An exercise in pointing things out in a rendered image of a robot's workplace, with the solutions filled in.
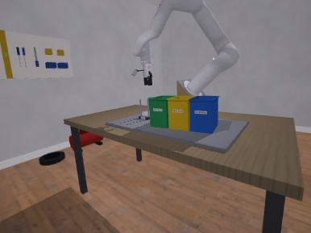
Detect green open bin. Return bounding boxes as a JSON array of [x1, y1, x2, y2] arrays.
[[147, 96, 175, 128]]

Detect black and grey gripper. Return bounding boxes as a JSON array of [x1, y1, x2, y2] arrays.
[[142, 64, 153, 85]]

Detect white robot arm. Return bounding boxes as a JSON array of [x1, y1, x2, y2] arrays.
[[132, 0, 239, 96]]

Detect yellow bin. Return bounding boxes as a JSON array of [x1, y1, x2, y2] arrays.
[[167, 96, 196, 131]]

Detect blue open-top bin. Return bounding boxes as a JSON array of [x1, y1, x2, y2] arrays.
[[189, 96, 219, 134]]

